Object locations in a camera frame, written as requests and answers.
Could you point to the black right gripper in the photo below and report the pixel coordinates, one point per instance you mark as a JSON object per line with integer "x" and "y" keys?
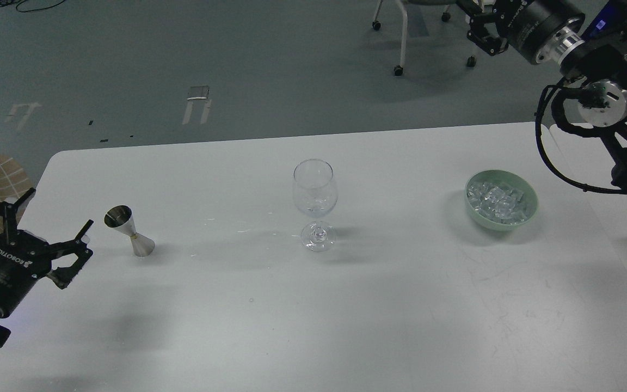
{"x": 528, "y": 26}

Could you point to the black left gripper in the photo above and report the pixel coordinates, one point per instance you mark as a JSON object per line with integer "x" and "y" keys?
{"x": 3, "y": 275}

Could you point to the steel double jigger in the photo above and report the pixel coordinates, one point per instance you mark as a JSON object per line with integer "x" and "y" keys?
{"x": 121, "y": 219}

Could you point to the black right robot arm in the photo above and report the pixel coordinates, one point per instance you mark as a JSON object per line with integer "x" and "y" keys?
{"x": 591, "y": 98}

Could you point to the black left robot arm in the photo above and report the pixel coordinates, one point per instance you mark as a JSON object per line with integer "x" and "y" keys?
{"x": 68, "y": 258}

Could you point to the clear wine glass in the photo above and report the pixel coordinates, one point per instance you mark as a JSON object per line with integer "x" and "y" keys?
{"x": 315, "y": 194}

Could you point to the green bowl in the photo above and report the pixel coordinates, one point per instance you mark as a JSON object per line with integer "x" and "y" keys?
{"x": 516, "y": 181}

